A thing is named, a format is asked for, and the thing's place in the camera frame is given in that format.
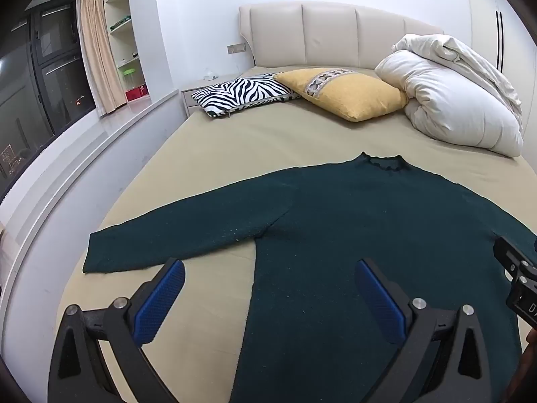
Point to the zebra print pillow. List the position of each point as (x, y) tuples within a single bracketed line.
[(243, 92)]

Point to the white wall shelf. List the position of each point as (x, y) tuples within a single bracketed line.
[(121, 12)]

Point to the red box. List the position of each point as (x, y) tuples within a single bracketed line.
[(136, 93)]

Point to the green container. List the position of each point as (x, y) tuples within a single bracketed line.
[(130, 77)]

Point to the white window ledge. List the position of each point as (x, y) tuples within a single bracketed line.
[(105, 128)]

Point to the white nightstand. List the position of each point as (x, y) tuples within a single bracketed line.
[(188, 98)]

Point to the white rolled duvet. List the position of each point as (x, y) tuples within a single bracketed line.
[(453, 96)]

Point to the dark window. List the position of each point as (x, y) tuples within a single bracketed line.
[(37, 79)]

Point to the yellow pillow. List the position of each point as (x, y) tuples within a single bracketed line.
[(356, 94)]

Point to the dark green knit sweater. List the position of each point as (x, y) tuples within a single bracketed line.
[(335, 218)]

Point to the bed with beige sheet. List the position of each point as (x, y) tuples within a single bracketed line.
[(251, 134)]

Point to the beige curtain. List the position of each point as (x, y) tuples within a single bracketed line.
[(98, 50)]

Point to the white wardrobe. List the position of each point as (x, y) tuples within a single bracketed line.
[(482, 8)]

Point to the grey wall switch panel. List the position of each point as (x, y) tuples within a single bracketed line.
[(236, 48)]

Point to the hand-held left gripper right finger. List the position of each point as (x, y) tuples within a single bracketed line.
[(379, 302)]

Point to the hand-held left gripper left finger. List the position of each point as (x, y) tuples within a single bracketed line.
[(159, 302)]

